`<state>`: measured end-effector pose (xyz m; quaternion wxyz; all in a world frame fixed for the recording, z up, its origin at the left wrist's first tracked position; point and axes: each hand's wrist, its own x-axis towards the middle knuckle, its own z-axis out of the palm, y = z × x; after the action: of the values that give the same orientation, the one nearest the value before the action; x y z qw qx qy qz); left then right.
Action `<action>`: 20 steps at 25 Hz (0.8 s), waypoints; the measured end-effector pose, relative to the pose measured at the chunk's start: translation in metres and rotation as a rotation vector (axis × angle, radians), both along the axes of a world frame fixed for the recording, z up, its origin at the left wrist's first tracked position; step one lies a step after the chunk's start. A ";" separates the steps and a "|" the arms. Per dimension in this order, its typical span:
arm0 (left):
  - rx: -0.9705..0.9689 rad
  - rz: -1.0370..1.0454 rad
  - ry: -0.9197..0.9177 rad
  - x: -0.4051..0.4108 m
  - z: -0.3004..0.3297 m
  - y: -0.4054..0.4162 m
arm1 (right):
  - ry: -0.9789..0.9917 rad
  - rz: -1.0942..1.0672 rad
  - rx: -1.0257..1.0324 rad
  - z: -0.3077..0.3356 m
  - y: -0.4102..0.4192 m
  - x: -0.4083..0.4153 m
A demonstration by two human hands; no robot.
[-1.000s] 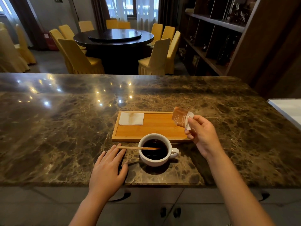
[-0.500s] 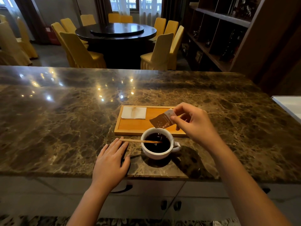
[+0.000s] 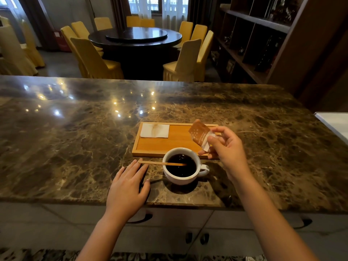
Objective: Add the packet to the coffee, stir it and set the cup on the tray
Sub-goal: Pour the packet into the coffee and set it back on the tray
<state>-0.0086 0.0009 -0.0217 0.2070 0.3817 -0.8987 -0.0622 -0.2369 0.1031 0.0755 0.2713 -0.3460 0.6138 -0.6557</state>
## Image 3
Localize person's right hand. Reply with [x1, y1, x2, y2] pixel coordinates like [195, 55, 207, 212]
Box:
[198, 126, 252, 181]

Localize person's left hand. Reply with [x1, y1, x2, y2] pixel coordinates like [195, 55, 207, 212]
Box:
[105, 159, 151, 222]

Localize brown sugar packet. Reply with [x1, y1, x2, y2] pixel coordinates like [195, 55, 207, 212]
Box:
[188, 119, 218, 152]

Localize person's right forearm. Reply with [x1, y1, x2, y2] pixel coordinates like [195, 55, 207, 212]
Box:
[230, 167, 320, 261]

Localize person's left forearm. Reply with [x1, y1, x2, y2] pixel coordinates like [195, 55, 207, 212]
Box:
[76, 210, 131, 261]

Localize wooden stir stick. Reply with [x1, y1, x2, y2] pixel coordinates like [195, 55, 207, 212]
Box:
[138, 160, 187, 167]

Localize white coffee cup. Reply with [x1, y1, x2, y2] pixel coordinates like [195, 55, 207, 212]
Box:
[162, 147, 210, 186]

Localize black coffee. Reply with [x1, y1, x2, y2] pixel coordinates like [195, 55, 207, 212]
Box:
[166, 154, 197, 178]

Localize wooden serving tray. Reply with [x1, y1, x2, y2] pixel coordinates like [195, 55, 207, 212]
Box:
[132, 122, 221, 160]

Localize white paper napkin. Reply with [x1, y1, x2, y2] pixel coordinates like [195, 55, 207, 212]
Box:
[140, 123, 170, 138]

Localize grey counter cabinet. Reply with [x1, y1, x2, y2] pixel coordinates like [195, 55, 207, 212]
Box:
[0, 202, 348, 261]

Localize dark bottles on shelf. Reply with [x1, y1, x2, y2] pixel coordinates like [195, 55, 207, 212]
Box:
[255, 35, 283, 73]

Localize round dark dining table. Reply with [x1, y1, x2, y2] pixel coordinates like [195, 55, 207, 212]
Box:
[88, 26, 183, 80]

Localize group of yellow covered chairs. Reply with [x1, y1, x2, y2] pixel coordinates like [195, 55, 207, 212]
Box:
[60, 16, 214, 82]

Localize white board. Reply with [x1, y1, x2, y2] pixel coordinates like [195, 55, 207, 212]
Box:
[314, 112, 348, 146]

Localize dark wooden shelf unit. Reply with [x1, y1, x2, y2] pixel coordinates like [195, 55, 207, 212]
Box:
[212, 0, 348, 106]

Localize white sheer curtain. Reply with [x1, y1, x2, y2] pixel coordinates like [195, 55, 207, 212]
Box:
[136, 0, 189, 31]

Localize dark round turntable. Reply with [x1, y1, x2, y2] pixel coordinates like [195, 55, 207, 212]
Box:
[105, 27, 168, 42]

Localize brown curtain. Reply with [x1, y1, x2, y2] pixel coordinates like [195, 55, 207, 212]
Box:
[188, 0, 218, 30]
[18, 0, 59, 50]
[110, 0, 132, 29]

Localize red box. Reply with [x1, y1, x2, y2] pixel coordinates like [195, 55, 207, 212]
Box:
[54, 30, 72, 52]

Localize dark ornament on shelf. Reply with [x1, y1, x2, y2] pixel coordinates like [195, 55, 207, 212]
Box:
[268, 0, 298, 25]

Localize pale covered chair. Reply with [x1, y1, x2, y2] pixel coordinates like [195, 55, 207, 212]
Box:
[0, 24, 38, 76]
[20, 20, 46, 68]

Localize window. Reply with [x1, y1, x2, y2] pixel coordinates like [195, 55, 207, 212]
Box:
[128, 0, 189, 14]

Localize black drawer handle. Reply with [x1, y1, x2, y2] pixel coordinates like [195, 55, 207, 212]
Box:
[127, 214, 153, 224]
[295, 218, 313, 229]

